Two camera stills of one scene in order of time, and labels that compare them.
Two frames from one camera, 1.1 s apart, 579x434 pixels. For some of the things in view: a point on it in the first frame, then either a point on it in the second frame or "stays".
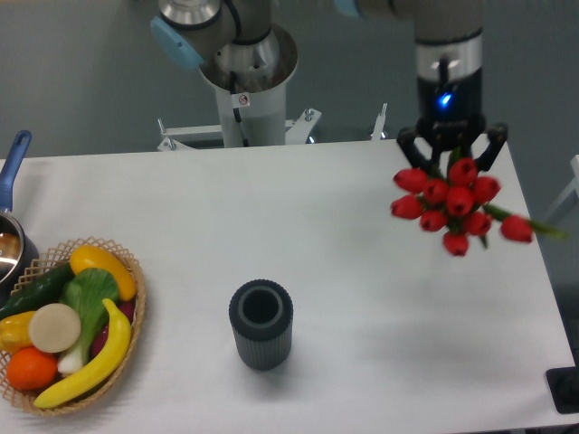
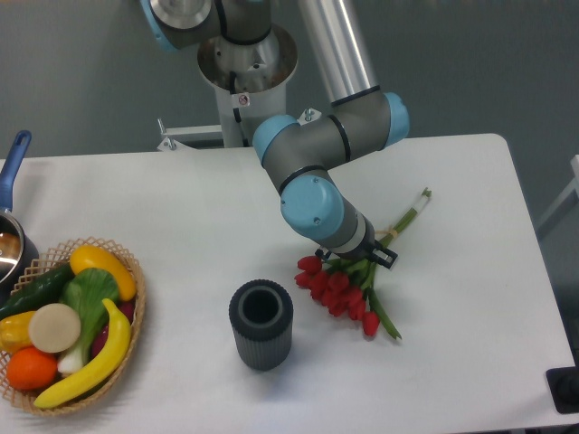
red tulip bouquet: [454, 198] -> [346, 286]
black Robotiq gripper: [450, 113] -> [368, 248]
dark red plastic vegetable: [128, 308] stays
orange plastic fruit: [30, 369] stays
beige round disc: [54, 327] stays
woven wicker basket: [24, 400] stays
